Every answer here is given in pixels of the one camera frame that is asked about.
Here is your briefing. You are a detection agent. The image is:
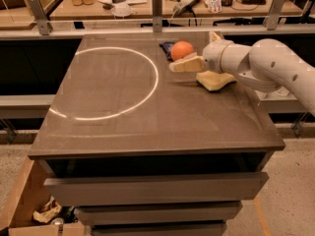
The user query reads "yellow sponge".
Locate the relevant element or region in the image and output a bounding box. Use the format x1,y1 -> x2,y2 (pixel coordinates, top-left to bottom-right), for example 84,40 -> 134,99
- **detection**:
196,71 -> 236,91

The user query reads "wooden background desk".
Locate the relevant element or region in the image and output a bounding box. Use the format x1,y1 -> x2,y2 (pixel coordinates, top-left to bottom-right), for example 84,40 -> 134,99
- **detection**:
48,0 -> 303,22

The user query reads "crumpled yellow wrapper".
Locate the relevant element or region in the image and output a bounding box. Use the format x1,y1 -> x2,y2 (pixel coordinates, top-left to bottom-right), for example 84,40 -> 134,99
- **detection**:
32,197 -> 62,223

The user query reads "metal bracket left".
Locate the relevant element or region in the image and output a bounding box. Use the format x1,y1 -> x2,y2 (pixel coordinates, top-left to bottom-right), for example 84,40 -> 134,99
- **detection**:
28,0 -> 52,35

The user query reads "white plate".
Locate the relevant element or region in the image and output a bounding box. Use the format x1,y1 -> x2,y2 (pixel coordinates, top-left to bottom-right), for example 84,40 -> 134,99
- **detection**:
111,4 -> 132,18

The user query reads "patterned small box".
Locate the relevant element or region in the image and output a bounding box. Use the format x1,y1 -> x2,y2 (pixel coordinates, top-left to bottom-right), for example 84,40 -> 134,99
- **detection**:
204,0 -> 221,13

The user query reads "cardboard box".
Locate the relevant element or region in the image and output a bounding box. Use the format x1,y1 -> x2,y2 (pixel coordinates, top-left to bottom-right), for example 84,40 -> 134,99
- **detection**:
0,157 -> 88,236

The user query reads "metal bracket middle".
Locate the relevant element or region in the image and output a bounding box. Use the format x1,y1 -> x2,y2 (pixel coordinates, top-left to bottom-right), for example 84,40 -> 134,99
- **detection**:
152,0 -> 162,32

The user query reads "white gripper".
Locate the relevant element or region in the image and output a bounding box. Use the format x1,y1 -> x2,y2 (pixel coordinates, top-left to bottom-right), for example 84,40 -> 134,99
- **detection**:
169,31 -> 233,73

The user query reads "grey drawer cabinet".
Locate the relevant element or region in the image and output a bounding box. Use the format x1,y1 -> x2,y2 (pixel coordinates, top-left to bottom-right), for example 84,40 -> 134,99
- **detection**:
28,31 -> 286,236

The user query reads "middle grey drawer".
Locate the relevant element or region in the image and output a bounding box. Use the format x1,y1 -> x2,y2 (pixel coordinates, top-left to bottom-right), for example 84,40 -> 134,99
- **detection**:
75,201 -> 242,225

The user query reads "blue rxbar blueberry wrapper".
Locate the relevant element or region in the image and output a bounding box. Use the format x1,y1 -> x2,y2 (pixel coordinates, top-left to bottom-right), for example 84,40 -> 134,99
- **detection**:
159,41 -> 174,61

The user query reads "top grey drawer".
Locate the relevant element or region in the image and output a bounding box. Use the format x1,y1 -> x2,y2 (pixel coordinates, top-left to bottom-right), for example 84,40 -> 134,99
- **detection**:
44,172 -> 269,207

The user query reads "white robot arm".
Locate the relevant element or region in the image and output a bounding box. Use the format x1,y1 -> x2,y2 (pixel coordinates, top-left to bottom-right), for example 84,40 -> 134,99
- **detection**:
169,31 -> 315,115

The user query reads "grey drawer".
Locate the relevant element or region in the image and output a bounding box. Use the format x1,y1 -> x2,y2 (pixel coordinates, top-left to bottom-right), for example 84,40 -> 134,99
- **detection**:
75,201 -> 242,225
92,222 -> 226,236
44,172 -> 269,207

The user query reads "bottom grey drawer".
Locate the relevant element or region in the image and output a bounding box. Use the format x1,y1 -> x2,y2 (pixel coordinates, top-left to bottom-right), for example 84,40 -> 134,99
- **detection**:
92,222 -> 226,236

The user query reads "metal bracket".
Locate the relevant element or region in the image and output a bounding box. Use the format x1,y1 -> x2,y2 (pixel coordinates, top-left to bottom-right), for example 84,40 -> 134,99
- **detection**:
152,0 -> 162,32
28,0 -> 52,35
264,0 -> 285,30

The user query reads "metal bracket right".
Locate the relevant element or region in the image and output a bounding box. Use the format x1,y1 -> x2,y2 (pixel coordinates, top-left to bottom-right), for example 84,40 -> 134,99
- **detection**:
264,0 -> 285,30

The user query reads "orange fruit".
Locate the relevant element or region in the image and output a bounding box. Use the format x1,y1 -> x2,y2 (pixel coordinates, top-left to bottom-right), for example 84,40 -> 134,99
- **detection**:
170,41 -> 194,61

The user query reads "white power strip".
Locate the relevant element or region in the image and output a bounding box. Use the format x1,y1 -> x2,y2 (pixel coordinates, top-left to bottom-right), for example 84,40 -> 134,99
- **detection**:
173,0 -> 200,15

